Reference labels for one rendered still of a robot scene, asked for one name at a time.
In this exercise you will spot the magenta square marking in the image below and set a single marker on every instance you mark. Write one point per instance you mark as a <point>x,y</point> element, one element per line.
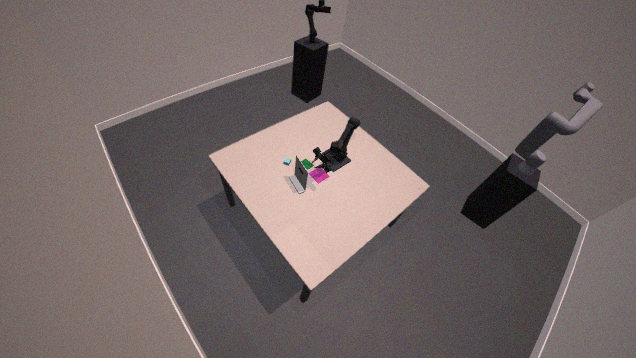
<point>319,175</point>

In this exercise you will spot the green flat square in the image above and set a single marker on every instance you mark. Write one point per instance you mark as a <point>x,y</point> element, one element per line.
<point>307,164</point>

